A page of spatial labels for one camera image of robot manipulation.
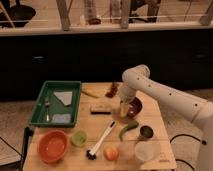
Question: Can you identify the dark whiteboard eraser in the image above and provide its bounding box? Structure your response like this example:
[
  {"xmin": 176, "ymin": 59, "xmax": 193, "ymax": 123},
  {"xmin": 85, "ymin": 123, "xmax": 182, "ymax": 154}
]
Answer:
[{"xmin": 90, "ymin": 105, "xmax": 111, "ymax": 114}]

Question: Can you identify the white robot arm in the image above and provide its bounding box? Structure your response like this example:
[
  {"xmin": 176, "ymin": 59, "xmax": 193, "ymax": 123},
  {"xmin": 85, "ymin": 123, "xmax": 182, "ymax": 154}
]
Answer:
[{"xmin": 119, "ymin": 64, "xmax": 213, "ymax": 171}]

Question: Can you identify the small dark metal cup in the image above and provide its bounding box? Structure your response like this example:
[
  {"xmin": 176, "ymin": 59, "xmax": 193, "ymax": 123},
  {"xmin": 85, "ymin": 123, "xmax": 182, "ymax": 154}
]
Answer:
[{"xmin": 140, "ymin": 125, "xmax": 154, "ymax": 139}]

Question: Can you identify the green plastic cup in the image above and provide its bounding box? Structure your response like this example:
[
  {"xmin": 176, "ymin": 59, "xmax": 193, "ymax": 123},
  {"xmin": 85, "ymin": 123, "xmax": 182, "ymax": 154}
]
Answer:
[{"xmin": 71, "ymin": 130, "xmax": 87, "ymax": 147}]

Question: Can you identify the dark red bowl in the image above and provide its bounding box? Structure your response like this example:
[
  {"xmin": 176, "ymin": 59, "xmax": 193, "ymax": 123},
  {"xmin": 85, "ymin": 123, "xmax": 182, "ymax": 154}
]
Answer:
[{"xmin": 127, "ymin": 97, "xmax": 142, "ymax": 118}]

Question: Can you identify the green chili pepper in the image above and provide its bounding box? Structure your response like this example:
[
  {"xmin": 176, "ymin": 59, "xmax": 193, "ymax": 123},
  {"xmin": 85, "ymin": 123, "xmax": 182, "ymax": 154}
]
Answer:
[{"xmin": 119, "ymin": 120, "xmax": 139, "ymax": 140}]

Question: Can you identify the dark red dried pepper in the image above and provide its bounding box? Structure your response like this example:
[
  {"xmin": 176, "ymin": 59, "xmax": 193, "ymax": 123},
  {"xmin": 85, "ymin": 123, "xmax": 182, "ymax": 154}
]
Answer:
[{"xmin": 105, "ymin": 82, "xmax": 119, "ymax": 98}]

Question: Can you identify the yellow banana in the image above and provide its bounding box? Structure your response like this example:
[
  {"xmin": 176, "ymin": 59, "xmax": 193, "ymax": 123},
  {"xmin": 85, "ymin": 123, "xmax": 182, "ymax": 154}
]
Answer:
[{"xmin": 82, "ymin": 90, "xmax": 99, "ymax": 98}]

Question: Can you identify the orange peach fruit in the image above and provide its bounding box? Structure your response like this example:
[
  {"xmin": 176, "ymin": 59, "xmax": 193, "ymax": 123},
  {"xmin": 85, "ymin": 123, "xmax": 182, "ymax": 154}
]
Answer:
[{"xmin": 104, "ymin": 146, "xmax": 119, "ymax": 161}]

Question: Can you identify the grey folded cloth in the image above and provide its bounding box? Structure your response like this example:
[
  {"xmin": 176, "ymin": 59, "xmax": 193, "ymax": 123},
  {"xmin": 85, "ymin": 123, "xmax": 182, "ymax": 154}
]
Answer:
[{"xmin": 53, "ymin": 91, "xmax": 73, "ymax": 106}]

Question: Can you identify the green plastic tray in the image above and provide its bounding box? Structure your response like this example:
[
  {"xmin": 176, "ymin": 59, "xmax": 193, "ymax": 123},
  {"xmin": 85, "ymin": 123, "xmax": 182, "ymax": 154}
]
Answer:
[{"xmin": 29, "ymin": 81, "xmax": 82, "ymax": 128}]

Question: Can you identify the light blue sponge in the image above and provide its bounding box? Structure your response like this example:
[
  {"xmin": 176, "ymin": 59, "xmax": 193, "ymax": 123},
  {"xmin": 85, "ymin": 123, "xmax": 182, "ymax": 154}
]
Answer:
[{"xmin": 52, "ymin": 114, "xmax": 71, "ymax": 123}]

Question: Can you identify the metal fork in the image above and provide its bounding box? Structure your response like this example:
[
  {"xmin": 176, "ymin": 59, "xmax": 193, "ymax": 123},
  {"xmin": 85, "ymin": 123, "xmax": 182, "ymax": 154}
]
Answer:
[{"xmin": 45, "ymin": 98, "xmax": 51, "ymax": 122}]

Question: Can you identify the orange plastic bowl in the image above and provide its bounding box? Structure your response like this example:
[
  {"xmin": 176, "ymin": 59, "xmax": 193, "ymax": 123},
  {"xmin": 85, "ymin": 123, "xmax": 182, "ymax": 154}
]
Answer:
[{"xmin": 37, "ymin": 130, "xmax": 68, "ymax": 164}]

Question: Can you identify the black clamp stand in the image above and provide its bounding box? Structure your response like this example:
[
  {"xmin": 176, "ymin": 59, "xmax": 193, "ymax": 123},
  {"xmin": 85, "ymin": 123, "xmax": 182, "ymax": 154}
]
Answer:
[{"xmin": 19, "ymin": 127, "xmax": 34, "ymax": 171}]

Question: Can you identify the white handled dish brush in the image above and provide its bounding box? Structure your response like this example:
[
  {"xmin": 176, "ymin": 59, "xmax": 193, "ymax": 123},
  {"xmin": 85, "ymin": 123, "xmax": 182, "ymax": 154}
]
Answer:
[{"xmin": 86, "ymin": 121, "xmax": 115, "ymax": 160}]

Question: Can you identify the black cable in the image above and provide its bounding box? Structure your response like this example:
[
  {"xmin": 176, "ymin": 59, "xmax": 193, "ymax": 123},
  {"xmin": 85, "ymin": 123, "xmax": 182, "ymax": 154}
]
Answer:
[{"xmin": 169, "ymin": 133, "xmax": 204, "ymax": 144}]

